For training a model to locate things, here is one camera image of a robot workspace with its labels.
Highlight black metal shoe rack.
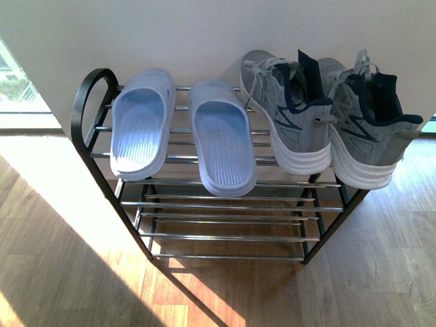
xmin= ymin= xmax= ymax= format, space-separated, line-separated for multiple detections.
xmin=71 ymin=68 xmax=367 ymax=264

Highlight grey knit sneaker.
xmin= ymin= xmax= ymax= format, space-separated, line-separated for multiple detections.
xmin=240 ymin=50 xmax=335 ymax=176
xmin=319 ymin=49 xmax=423 ymax=190

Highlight light blue slide slipper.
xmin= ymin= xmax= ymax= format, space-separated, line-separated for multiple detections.
xmin=188 ymin=80 xmax=257 ymax=198

